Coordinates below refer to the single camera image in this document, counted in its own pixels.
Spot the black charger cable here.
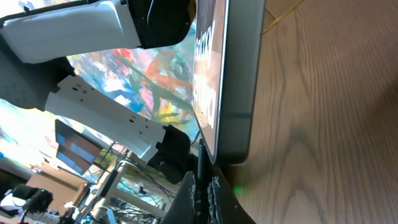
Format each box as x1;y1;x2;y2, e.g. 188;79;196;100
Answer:
196;138;210;224

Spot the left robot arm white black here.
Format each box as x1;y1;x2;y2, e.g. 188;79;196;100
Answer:
1;0;197;184

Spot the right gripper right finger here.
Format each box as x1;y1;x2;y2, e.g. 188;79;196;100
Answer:
207;167;256;224

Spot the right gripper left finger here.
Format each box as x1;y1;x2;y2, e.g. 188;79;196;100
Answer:
161;171;196;224

